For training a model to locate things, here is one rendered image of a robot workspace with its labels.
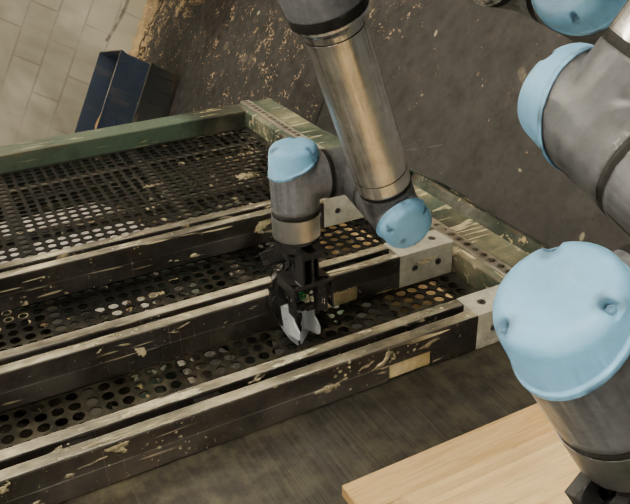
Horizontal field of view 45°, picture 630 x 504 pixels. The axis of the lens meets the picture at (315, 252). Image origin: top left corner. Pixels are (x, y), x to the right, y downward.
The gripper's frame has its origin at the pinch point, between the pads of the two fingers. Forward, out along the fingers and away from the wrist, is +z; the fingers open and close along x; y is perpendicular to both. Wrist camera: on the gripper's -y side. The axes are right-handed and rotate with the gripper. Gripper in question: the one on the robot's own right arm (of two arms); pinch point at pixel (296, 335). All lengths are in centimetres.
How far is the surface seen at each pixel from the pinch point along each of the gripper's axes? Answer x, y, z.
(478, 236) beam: 46.5, -8.9, -2.0
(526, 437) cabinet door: 16.8, 38.3, 0.6
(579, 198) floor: 127, -55, 28
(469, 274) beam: 38.6, -1.6, 0.8
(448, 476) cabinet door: 2.7, 38.8, 0.5
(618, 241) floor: 123, -35, 33
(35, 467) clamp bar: -45.3, 15.5, -5.5
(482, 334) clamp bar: 26.7, 16.6, -0.4
